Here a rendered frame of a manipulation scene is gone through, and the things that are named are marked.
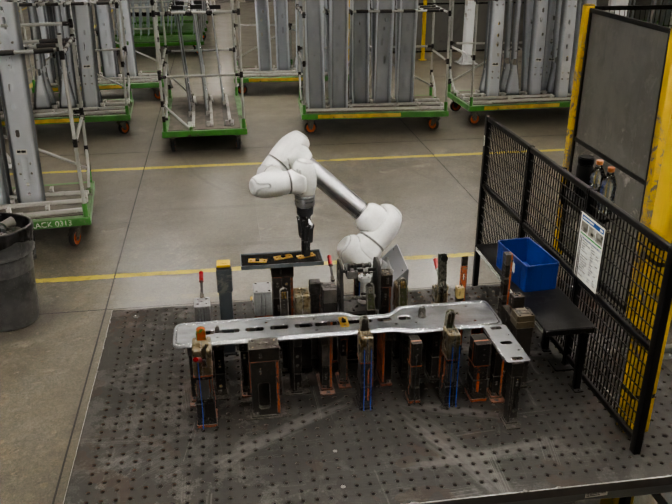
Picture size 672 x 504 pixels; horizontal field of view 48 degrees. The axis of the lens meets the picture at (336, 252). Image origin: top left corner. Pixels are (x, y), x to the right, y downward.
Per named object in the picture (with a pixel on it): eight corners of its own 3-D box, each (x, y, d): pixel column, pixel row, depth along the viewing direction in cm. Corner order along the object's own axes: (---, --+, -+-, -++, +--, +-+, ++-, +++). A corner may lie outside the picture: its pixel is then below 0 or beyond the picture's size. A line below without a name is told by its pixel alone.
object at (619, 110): (643, 340, 500) (703, 28, 419) (624, 341, 498) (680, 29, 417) (559, 257, 621) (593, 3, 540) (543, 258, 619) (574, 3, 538)
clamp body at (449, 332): (440, 410, 313) (445, 337, 298) (432, 394, 323) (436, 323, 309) (461, 408, 314) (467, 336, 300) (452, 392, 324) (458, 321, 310)
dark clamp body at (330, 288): (320, 367, 342) (319, 292, 327) (316, 352, 354) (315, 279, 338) (343, 366, 344) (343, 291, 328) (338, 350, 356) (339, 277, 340)
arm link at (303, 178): (311, 188, 336) (283, 191, 332) (311, 154, 330) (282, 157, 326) (320, 195, 327) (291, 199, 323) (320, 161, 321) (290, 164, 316)
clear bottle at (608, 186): (600, 216, 314) (607, 170, 306) (593, 210, 320) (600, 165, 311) (615, 215, 315) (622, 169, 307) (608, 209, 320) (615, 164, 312)
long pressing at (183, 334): (171, 352, 299) (171, 349, 298) (174, 325, 319) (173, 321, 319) (504, 326, 318) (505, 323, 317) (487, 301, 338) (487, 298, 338)
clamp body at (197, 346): (194, 432, 299) (187, 354, 284) (195, 410, 312) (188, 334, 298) (221, 430, 301) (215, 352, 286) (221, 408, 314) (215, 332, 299)
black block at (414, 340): (407, 407, 314) (409, 347, 302) (401, 393, 324) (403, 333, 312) (425, 406, 315) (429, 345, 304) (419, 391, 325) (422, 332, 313)
